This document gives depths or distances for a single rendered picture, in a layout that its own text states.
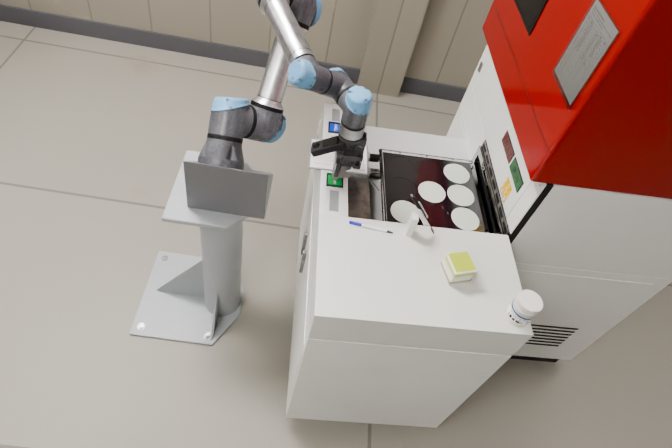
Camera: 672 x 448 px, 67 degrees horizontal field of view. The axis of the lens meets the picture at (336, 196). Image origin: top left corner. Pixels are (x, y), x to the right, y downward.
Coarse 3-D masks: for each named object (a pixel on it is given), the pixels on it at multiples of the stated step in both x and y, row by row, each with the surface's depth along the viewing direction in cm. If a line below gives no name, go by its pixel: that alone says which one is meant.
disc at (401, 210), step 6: (396, 204) 175; (402, 204) 175; (408, 204) 176; (396, 210) 173; (402, 210) 173; (408, 210) 174; (414, 210) 174; (396, 216) 171; (402, 216) 172; (408, 216) 172; (402, 222) 170
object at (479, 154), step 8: (480, 152) 194; (472, 160) 201; (480, 160) 193; (480, 176) 195; (488, 176) 185; (480, 184) 192; (488, 184) 183; (480, 192) 189; (488, 192) 182; (480, 200) 188; (496, 208) 175; (488, 216) 182; (496, 216) 173; (488, 224) 179; (496, 224) 172; (488, 232) 178
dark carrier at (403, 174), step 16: (384, 160) 188; (400, 160) 189; (416, 160) 191; (432, 160) 192; (448, 160) 193; (384, 176) 183; (400, 176) 184; (416, 176) 185; (432, 176) 187; (400, 192) 179; (416, 192) 180; (432, 208) 176; (448, 208) 177; (432, 224) 172; (448, 224) 173; (480, 224) 175
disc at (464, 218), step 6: (456, 210) 177; (462, 210) 178; (468, 210) 178; (456, 216) 176; (462, 216) 176; (468, 216) 177; (474, 216) 177; (456, 222) 174; (462, 222) 174; (468, 222) 175; (474, 222) 175; (462, 228) 172; (468, 228) 173; (474, 228) 173
